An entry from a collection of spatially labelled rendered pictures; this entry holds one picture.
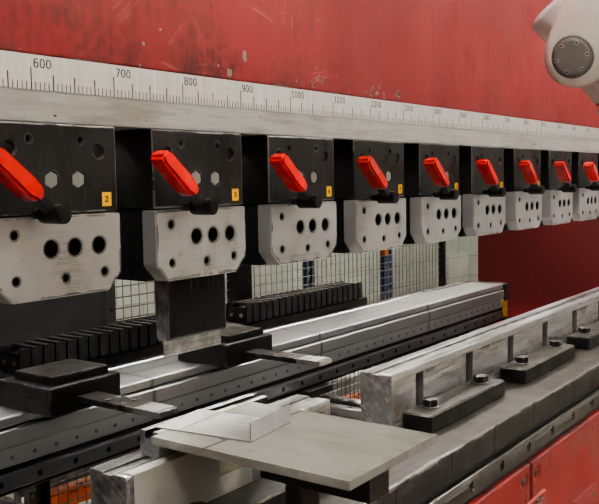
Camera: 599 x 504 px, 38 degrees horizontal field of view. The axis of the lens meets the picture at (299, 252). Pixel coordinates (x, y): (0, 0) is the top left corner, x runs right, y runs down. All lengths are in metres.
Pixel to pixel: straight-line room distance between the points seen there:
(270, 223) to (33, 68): 0.38
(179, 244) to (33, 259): 0.19
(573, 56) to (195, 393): 0.78
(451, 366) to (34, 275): 0.94
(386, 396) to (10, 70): 0.83
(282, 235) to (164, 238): 0.21
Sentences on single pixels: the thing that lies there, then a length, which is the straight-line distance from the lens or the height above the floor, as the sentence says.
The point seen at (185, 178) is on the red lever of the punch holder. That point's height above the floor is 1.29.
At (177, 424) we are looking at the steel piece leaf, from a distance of 1.03.
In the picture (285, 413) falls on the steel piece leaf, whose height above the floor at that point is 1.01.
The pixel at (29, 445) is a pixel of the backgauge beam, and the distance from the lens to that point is 1.21.
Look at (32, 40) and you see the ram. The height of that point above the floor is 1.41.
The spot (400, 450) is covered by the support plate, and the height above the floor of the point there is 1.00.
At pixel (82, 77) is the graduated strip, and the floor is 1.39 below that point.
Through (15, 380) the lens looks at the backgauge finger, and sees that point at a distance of 1.22.
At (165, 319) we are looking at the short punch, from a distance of 1.00.
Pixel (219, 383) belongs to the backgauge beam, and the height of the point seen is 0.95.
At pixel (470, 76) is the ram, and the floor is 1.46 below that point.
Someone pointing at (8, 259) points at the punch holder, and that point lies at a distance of 0.81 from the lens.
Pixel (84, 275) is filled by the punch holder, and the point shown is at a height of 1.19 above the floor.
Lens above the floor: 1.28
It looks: 5 degrees down
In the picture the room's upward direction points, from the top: 1 degrees counter-clockwise
